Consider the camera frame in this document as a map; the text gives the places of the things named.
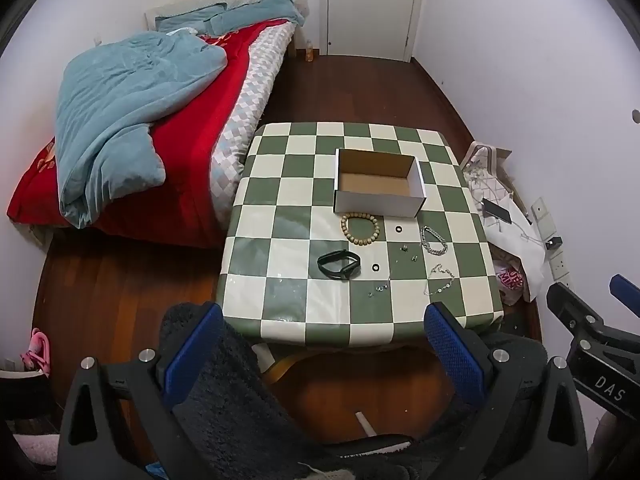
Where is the white plastic bag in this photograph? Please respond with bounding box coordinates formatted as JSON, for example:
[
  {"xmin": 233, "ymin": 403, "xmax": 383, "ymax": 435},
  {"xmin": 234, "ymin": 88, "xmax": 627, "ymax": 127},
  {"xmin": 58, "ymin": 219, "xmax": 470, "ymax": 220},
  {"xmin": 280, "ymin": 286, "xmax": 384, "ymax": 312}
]
[{"xmin": 481, "ymin": 194, "xmax": 547, "ymax": 303}]

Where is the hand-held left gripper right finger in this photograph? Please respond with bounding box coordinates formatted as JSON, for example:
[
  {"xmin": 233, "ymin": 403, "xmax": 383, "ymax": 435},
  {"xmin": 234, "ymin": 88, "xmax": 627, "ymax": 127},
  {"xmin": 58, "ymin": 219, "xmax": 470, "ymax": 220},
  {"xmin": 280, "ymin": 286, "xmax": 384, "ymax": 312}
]
[{"xmin": 422, "ymin": 301, "xmax": 591, "ymax": 480}]

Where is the green checkered tablecloth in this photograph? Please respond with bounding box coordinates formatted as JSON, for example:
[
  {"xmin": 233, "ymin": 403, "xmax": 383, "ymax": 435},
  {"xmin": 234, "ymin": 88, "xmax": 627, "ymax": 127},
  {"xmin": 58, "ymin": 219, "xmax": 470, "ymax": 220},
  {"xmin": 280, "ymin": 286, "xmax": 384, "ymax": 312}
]
[{"xmin": 216, "ymin": 121, "xmax": 505, "ymax": 347}]

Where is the blue pillow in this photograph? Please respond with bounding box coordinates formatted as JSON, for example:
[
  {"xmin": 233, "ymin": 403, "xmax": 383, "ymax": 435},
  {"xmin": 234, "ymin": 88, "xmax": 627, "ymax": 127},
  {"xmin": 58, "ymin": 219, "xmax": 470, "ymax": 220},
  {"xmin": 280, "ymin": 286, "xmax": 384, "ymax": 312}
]
[{"xmin": 155, "ymin": 4, "xmax": 227, "ymax": 34}]

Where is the bed with red sheet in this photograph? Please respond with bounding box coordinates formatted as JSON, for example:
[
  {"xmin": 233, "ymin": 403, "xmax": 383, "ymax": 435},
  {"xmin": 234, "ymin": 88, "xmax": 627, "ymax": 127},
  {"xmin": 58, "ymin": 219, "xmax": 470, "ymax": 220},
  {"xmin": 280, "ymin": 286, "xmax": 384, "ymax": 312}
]
[{"xmin": 6, "ymin": 0, "xmax": 308, "ymax": 249}]

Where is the blue blanket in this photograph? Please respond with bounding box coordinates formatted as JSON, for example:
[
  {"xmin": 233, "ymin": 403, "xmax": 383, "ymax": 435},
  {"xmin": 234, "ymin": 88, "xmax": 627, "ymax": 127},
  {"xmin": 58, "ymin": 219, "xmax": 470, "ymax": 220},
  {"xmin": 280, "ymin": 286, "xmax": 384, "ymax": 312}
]
[{"xmin": 55, "ymin": 30, "xmax": 229, "ymax": 230}]

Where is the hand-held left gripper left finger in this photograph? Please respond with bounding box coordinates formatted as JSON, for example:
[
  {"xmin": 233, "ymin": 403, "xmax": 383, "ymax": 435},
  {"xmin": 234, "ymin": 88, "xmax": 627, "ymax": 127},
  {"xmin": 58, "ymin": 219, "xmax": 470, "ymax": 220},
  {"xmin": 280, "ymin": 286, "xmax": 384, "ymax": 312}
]
[{"xmin": 57, "ymin": 302, "xmax": 226, "ymax": 480}]

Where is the pink slipper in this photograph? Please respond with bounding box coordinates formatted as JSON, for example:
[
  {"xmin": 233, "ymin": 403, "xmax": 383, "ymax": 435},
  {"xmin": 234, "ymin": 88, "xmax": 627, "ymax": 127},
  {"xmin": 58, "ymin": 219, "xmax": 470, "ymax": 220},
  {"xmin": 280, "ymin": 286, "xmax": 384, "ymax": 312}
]
[{"xmin": 21, "ymin": 328, "xmax": 52, "ymax": 377}]

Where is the thin silver bracelet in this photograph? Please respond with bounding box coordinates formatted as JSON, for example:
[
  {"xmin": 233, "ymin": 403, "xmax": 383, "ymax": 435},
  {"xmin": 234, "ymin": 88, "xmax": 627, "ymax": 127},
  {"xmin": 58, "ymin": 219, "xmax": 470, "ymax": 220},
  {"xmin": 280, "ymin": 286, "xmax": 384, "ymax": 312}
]
[{"xmin": 424, "ymin": 262, "xmax": 456, "ymax": 297}]

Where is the silver chain bracelet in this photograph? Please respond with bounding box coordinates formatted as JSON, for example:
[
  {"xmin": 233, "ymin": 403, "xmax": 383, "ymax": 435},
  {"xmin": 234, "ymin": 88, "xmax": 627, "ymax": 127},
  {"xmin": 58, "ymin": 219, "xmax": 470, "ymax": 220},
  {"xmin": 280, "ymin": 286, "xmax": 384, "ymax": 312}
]
[{"xmin": 421, "ymin": 226, "xmax": 448, "ymax": 256}]

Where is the white door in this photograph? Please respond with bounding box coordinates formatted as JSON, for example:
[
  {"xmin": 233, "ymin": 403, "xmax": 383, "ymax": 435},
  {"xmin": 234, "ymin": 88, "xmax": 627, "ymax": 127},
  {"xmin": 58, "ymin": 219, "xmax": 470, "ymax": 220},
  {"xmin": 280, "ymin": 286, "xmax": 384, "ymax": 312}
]
[{"xmin": 326, "ymin": 0, "xmax": 427, "ymax": 62}]

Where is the pink printed bag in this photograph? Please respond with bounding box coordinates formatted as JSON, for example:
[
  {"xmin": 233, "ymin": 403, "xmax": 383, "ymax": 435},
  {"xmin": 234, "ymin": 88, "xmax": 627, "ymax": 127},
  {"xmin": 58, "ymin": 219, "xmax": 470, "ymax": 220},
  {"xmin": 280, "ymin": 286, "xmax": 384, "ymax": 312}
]
[{"xmin": 495, "ymin": 264, "xmax": 527, "ymax": 303}]

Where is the wooden bead bracelet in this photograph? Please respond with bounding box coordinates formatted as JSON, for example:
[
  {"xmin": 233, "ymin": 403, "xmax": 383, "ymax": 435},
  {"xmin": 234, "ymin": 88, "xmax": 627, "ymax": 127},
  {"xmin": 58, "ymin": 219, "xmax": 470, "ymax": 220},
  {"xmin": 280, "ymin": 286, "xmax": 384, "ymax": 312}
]
[{"xmin": 341, "ymin": 212, "xmax": 382, "ymax": 247}]

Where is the black fitness band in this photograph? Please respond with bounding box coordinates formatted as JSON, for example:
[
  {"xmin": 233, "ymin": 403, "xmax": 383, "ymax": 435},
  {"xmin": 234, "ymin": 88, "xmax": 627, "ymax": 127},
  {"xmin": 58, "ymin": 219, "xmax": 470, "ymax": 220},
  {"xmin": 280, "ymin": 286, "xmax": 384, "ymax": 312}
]
[{"xmin": 317, "ymin": 249, "xmax": 362, "ymax": 282}]

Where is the wooden table leg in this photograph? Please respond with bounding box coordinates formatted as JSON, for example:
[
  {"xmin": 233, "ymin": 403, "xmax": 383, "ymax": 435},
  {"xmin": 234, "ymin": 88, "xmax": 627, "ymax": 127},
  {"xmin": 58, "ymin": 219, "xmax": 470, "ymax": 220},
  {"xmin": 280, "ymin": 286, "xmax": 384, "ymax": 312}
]
[{"xmin": 265, "ymin": 347, "xmax": 326, "ymax": 386}]

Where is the dark container white rim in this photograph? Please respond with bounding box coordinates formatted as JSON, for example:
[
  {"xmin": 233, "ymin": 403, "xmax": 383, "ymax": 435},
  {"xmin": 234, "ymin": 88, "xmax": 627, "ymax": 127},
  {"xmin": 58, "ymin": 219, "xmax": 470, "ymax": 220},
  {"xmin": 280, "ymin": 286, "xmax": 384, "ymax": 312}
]
[{"xmin": 0, "ymin": 369, "xmax": 58, "ymax": 463}]

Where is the white quilted bag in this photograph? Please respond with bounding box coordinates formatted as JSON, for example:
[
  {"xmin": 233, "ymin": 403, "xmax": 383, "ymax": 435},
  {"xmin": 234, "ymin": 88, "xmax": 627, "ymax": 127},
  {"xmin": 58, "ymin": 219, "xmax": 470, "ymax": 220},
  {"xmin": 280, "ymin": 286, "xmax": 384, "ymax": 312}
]
[{"xmin": 459, "ymin": 142, "xmax": 517, "ymax": 211}]

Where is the black smartphone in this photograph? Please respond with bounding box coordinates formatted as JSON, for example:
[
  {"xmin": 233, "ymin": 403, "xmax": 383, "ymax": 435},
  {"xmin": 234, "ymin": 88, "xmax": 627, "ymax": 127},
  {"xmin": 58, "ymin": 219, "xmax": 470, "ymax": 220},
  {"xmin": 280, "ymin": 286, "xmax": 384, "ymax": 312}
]
[{"xmin": 481, "ymin": 198, "xmax": 514, "ymax": 225}]

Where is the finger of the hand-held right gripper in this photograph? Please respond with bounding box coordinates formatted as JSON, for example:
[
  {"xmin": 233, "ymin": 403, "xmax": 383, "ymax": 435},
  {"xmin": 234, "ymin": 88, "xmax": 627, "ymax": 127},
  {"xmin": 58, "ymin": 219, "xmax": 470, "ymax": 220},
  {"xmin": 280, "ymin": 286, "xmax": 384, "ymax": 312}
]
[
  {"xmin": 546, "ymin": 282, "xmax": 609, "ymax": 342},
  {"xmin": 609, "ymin": 274, "xmax": 640, "ymax": 319}
]

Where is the white wall socket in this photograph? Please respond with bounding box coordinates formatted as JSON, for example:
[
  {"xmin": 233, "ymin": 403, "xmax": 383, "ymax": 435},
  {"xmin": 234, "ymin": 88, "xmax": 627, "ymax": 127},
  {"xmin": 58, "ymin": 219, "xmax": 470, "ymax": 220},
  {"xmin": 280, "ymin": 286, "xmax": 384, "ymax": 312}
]
[
  {"xmin": 547, "ymin": 254, "xmax": 572, "ymax": 280},
  {"xmin": 530, "ymin": 197, "xmax": 557, "ymax": 235}
]

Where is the white cardboard box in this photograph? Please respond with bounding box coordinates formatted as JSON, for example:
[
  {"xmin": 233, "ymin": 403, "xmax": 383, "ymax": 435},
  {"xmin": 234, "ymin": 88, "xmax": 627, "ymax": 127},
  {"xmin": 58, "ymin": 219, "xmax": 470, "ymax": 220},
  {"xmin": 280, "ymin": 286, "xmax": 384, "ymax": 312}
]
[{"xmin": 333, "ymin": 148, "xmax": 427, "ymax": 218}]

